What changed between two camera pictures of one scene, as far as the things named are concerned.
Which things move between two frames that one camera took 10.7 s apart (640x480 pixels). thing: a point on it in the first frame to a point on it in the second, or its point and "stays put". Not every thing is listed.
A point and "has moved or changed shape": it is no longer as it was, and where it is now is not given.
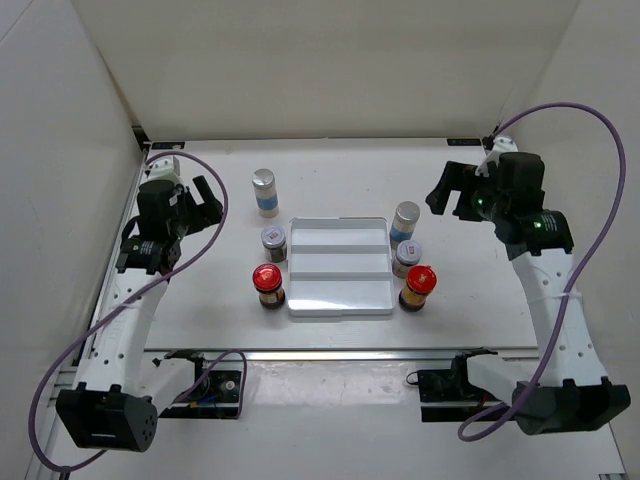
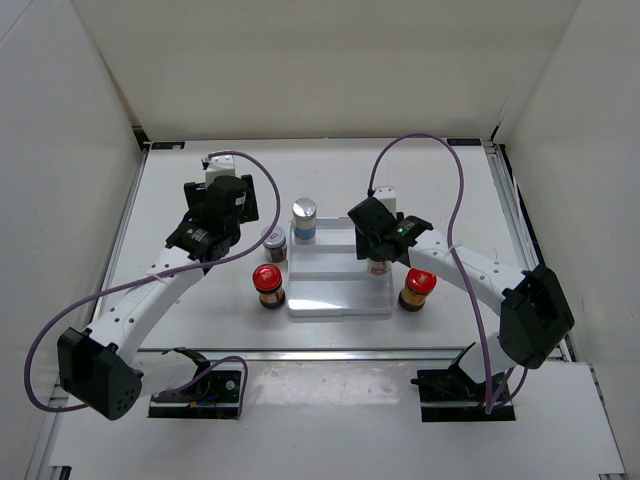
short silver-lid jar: [274, 242] stays put
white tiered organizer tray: [339, 266] stays put
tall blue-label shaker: [264, 185] to [304, 214]
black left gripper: [205, 214] to [195, 193]
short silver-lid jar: [408, 252] has moved or changed shape
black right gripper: [454, 178] to [364, 249]
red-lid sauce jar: [267, 279] stays put
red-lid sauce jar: [420, 281] stays put
